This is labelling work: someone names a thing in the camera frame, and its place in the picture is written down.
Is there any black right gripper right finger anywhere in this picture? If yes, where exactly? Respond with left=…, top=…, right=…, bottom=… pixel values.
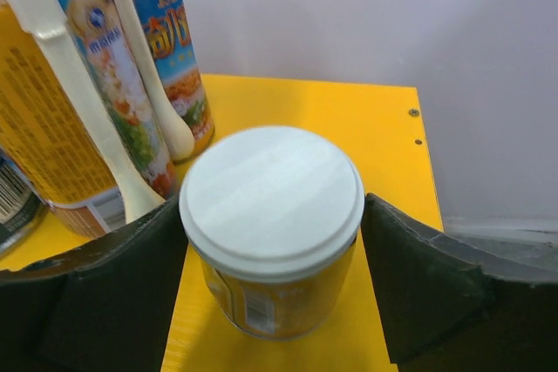
left=364, top=194, right=557, bottom=371

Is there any tall orange can with spoon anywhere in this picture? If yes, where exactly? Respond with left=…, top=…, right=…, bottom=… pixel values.
left=114, top=0, right=214, bottom=162

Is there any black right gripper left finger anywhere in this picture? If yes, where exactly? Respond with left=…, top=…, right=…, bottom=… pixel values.
left=1, top=198, right=188, bottom=371

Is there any blue soup can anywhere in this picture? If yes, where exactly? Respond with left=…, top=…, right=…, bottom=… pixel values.
left=1, top=150, right=47, bottom=258

